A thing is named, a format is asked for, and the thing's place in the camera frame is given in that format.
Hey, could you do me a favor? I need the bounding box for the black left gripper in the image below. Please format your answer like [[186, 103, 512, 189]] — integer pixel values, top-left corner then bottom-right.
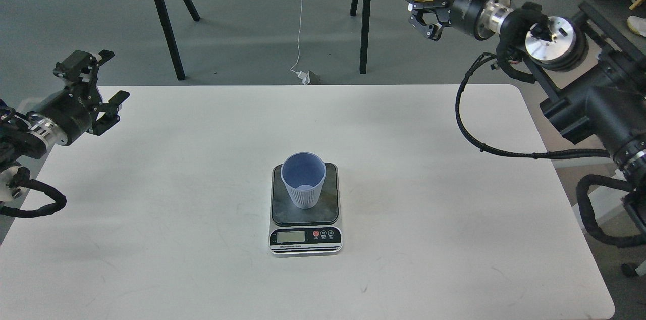
[[28, 49, 131, 147]]

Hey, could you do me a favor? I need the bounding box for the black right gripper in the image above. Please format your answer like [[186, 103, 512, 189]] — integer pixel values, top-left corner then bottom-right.
[[407, 0, 511, 41]]

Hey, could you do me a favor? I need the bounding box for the blue plastic cup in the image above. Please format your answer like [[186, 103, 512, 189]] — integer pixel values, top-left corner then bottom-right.
[[281, 152, 327, 209]]

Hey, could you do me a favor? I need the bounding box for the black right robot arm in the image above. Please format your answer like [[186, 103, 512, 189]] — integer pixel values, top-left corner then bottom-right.
[[407, 0, 644, 248]]

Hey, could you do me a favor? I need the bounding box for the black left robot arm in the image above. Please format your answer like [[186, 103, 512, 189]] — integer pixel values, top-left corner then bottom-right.
[[1, 49, 130, 218]]

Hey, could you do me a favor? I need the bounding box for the digital kitchen scale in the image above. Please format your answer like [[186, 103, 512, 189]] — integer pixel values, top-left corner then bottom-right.
[[268, 162, 345, 256]]

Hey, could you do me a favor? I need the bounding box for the white power adapter on floor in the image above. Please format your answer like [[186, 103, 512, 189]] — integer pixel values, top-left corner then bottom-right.
[[297, 70, 322, 86]]

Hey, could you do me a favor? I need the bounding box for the white shoe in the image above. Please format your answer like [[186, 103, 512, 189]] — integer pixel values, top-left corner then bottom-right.
[[627, 16, 646, 37]]

